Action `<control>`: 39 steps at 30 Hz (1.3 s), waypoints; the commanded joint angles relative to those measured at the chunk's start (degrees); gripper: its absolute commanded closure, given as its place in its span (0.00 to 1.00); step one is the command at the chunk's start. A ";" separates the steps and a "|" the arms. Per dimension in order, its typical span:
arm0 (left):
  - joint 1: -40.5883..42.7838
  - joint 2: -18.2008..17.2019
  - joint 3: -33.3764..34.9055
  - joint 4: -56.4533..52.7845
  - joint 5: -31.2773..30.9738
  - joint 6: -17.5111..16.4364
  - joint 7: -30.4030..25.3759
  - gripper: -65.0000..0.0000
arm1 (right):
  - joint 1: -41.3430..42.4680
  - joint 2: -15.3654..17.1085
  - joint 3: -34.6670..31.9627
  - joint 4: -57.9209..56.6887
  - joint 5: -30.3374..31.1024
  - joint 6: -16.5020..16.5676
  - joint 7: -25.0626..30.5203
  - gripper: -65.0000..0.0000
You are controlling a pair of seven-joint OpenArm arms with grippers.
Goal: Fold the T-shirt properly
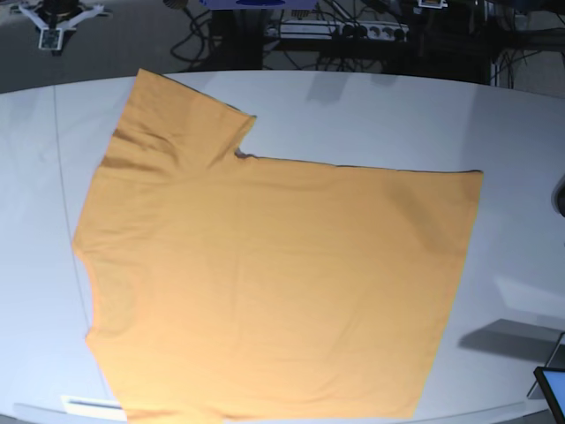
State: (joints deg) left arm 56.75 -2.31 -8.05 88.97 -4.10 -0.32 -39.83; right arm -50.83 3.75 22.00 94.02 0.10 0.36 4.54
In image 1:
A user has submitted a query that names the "orange yellow T-shirt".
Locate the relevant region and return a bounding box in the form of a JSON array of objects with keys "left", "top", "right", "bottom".
[{"left": 73, "top": 70, "right": 483, "bottom": 423}]

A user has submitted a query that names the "white power strip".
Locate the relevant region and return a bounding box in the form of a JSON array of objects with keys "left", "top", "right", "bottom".
[{"left": 265, "top": 19, "right": 410, "bottom": 42}]

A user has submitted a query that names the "grey tablet stand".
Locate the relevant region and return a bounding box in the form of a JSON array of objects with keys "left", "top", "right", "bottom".
[{"left": 527, "top": 332, "right": 564, "bottom": 400}]

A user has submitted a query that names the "tablet screen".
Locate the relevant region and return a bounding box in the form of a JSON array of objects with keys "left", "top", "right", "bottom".
[{"left": 544, "top": 371, "right": 565, "bottom": 424}]

